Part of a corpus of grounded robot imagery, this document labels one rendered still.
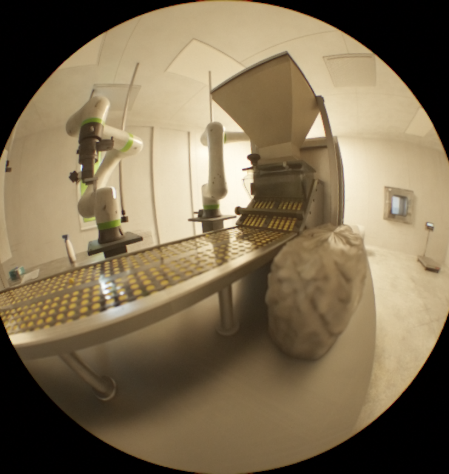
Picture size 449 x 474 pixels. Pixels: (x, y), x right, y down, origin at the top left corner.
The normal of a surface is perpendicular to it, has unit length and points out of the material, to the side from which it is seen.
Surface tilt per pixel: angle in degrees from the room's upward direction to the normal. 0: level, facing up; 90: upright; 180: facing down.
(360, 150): 90
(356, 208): 90
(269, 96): 118
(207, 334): 0
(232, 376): 0
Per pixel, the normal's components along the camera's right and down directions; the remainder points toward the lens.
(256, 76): -0.62, 0.64
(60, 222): 0.69, 0.15
